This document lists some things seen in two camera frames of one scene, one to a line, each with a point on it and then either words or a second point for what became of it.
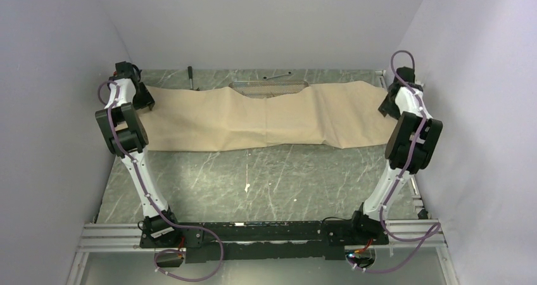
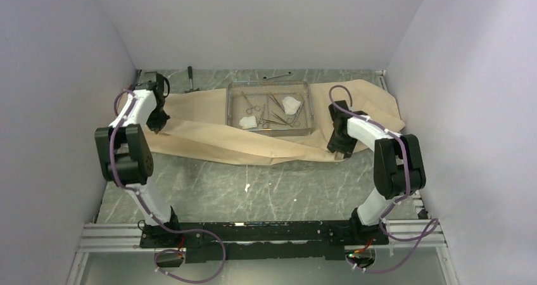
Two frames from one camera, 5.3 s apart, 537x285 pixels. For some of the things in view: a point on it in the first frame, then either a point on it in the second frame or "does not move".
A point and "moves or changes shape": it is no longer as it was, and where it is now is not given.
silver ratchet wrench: x=265 y=78 does not move
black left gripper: x=147 y=100 -> x=158 y=125
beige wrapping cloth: x=190 y=118 moves or changes shape
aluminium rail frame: x=424 y=234 does not move
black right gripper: x=385 y=109 -> x=347 y=149
